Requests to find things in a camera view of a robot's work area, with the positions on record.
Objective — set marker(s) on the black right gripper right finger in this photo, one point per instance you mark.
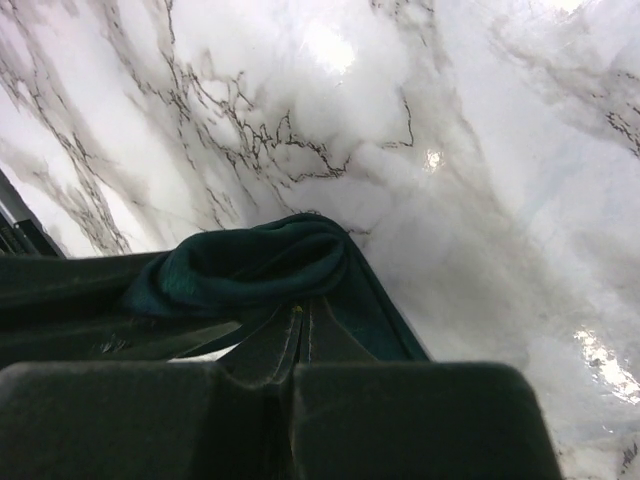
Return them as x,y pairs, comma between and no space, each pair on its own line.
354,417

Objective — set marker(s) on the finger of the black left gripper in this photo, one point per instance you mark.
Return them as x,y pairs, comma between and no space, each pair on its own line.
55,309

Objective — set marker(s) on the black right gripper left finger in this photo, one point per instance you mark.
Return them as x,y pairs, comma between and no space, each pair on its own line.
155,420

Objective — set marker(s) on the dark green tie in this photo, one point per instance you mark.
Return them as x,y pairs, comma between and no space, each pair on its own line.
223,273

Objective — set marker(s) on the black mounting base rail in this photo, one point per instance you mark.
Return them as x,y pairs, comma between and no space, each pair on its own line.
21,231

